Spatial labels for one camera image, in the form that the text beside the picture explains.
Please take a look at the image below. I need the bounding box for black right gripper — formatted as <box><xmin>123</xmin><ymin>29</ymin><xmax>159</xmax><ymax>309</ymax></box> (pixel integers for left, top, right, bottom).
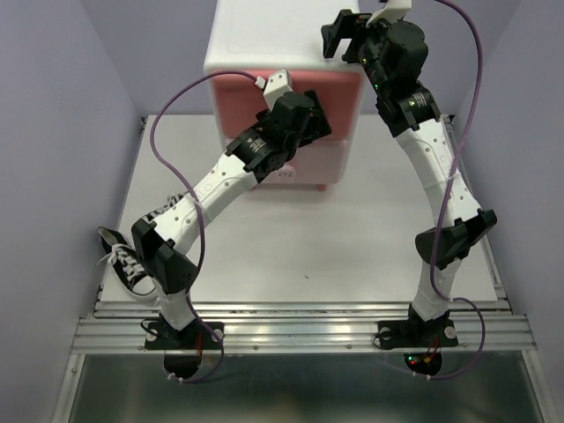
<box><xmin>316</xmin><ymin>14</ymin><xmax>391</xmax><ymax>97</ymax></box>

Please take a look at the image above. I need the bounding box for pink-front drawer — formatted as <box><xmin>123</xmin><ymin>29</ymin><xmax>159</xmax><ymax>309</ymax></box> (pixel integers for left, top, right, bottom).
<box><xmin>211</xmin><ymin>70</ymin><xmax>361</xmax><ymax>139</ymax></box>

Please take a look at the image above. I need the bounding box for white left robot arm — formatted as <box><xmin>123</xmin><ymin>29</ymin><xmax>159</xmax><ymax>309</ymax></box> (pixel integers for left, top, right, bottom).
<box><xmin>131</xmin><ymin>90</ymin><xmax>331</xmax><ymax>347</ymax></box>

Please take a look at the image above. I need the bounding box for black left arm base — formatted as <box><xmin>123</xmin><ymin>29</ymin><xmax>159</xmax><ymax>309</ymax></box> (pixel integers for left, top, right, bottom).
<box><xmin>140</xmin><ymin>315</ymin><xmax>225</xmax><ymax>384</ymax></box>

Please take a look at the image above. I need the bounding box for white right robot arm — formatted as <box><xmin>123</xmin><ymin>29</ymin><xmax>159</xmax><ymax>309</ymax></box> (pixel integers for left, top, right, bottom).
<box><xmin>321</xmin><ymin>1</ymin><xmax>497</xmax><ymax>344</ymax></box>

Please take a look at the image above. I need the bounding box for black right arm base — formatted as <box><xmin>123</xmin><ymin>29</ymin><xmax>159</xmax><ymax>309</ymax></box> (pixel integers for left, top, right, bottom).
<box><xmin>372</xmin><ymin>319</ymin><xmax>458</xmax><ymax>378</ymax></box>

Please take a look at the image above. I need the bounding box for white shoe cabinet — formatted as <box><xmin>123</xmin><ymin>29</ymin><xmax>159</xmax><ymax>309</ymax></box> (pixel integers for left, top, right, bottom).
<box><xmin>204</xmin><ymin>0</ymin><xmax>360</xmax><ymax>73</ymax></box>

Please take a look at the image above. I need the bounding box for black sneaker near cabinet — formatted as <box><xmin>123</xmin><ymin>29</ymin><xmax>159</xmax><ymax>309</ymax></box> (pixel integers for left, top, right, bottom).
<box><xmin>144</xmin><ymin>193</ymin><xmax>184</xmax><ymax>222</ymax></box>

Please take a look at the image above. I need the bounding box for pale pink lower drawer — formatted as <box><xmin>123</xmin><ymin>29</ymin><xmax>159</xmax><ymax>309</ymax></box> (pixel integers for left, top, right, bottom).
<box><xmin>261</xmin><ymin>139</ymin><xmax>350</xmax><ymax>191</ymax></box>

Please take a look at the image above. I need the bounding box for white bunny drawer knob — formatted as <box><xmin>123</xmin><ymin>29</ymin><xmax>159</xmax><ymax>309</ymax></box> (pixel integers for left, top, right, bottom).
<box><xmin>274</xmin><ymin>164</ymin><xmax>296</xmax><ymax>184</ymax></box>

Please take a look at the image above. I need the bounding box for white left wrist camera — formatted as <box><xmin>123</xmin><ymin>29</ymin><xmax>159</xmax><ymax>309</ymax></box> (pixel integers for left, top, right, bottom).
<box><xmin>255</xmin><ymin>69</ymin><xmax>293</xmax><ymax>109</ymax></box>

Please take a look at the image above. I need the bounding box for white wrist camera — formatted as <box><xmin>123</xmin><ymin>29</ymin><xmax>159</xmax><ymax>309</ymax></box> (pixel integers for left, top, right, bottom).
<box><xmin>366</xmin><ymin>0</ymin><xmax>412</xmax><ymax>27</ymax></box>
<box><xmin>255</xmin><ymin>69</ymin><xmax>293</xmax><ymax>109</ymax></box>

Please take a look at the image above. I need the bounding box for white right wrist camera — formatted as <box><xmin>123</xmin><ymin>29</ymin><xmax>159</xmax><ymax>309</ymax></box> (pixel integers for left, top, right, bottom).
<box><xmin>366</xmin><ymin>0</ymin><xmax>412</xmax><ymax>27</ymax></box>

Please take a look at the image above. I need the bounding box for black sneaker near rail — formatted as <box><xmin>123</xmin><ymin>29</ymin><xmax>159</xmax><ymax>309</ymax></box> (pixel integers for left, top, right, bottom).
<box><xmin>97</xmin><ymin>226</ymin><xmax>157</xmax><ymax>301</ymax></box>

